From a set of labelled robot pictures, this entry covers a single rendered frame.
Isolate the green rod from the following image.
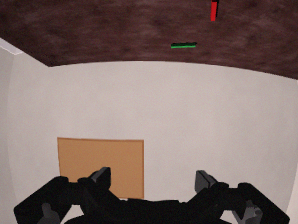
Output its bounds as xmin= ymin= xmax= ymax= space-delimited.
xmin=171 ymin=43 xmax=196 ymax=48

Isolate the red rod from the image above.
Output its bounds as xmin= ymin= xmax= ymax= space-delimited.
xmin=210 ymin=0 xmax=217 ymax=21

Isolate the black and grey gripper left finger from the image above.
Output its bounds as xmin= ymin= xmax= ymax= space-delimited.
xmin=13 ymin=167 xmax=137 ymax=224

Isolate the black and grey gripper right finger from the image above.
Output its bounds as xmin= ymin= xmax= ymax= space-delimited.
xmin=170 ymin=170 xmax=290 ymax=224

